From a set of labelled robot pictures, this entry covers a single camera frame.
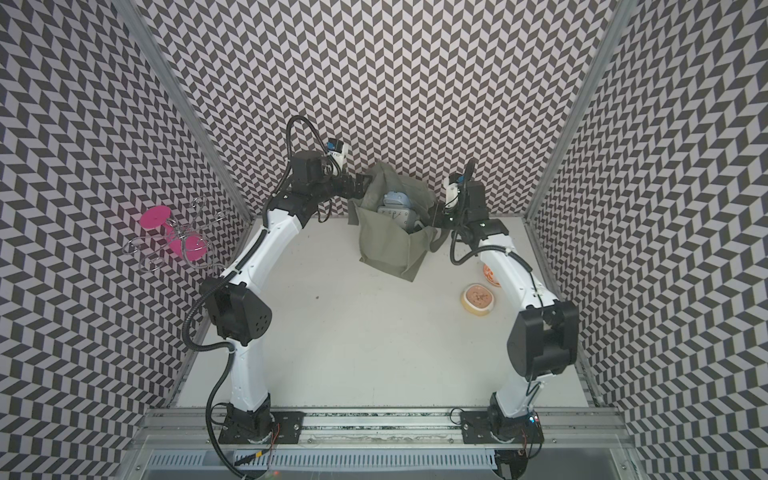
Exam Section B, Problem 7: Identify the orange patterned bowl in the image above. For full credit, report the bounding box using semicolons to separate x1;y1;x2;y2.
483;265;501;288

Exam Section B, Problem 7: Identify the orange round clock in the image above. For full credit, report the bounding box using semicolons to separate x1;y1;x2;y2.
460;283;495;316

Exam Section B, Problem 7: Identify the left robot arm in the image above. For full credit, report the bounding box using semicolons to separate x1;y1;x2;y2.
182;115;372;444

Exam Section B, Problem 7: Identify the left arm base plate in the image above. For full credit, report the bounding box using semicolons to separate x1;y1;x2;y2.
218;409;305;446

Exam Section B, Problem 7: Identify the green rectangular analog clock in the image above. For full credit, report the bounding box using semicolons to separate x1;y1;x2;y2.
377;206;420;232

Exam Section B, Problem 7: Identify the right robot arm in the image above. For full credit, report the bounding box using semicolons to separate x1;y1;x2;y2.
434;160;579;447

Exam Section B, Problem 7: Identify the green canvas bag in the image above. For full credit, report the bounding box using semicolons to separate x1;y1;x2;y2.
348;162;448;281

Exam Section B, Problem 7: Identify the aluminium front rail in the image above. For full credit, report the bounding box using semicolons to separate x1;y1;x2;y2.
128;407;637;451

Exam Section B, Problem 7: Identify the blue square alarm clock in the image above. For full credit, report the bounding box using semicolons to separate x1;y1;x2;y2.
382;191;411;209

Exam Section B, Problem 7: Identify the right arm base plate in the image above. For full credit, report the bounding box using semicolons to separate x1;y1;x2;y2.
459;411;544;446

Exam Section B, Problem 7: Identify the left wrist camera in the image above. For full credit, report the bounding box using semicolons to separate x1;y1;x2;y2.
326;138;349;174

